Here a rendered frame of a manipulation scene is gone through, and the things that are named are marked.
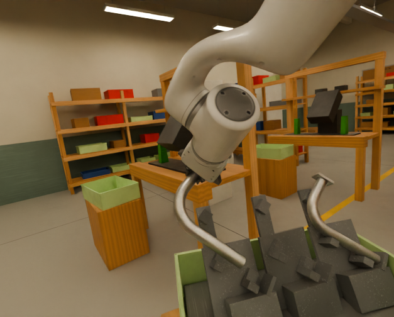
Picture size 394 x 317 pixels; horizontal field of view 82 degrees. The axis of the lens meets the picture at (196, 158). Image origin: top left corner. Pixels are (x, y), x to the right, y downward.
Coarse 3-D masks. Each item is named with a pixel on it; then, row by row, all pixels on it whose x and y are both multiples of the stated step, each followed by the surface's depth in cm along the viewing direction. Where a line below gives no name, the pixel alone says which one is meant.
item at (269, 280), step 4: (264, 276) 65; (268, 276) 62; (272, 276) 60; (264, 280) 63; (268, 280) 61; (272, 280) 60; (260, 284) 64; (264, 284) 62; (268, 284) 60; (272, 284) 59; (260, 288) 63; (264, 288) 61; (268, 288) 59; (272, 288) 59; (264, 292) 60; (268, 292) 59
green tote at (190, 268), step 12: (252, 240) 79; (360, 240) 74; (192, 252) 76; (312, 252) 83; (180, 264) 76; (192, 264) 77; (180, 276) 74; (192, 276) 78; (204, 276) 78; (180, 288) 61; (180, 300) 57; (180, 312) 53
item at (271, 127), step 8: (256, 80) 576; (264, 80) 560; (272, 80) 540; (280, 80) 521; (296, 80) 496; (304, 80) 519; (256, 88) 573; (264, 88) 612; (296, 88) 498; (304, 88) 522; (264, 96) 615; (296, 96) 501; (264, 104) 620; (272, 104) 555; (280, 104) 537; (296, 104) 504; (304, 104) 530; (264, 112) 624; (296, 112) 506; (304, 112) 533; (264, 120) 630; (272, 120) 585; (280, 120) 586; (304, 120) 537; (256, 128) 606; (264, 128) 591; (272, 128) 573; (280, 128) 587; (304, 128) 533; (256, 136) 612; (256, 144) 614; (240, 152) 663; (296, 152) 523; (304, 152) 545
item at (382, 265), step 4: (376, 252) 67; (380, 252) 66; (384, 252) 65; (380, 256) 65; (384, 256) 64; (380, 260) 64; (384, 260) 64; (376, 264) 65; (380, 264) 64; (384, 264) 63; (380, 268) 63; (384, 268) 63
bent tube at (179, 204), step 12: (192, 180) 60; (180, 192) 59; (180, 204) 58; (180, 216) 57; (192, 228) 56; (204, 240) 56; (216, 240) 57; (216, 252) 56; (228, 252) 56; (240, 264) 55
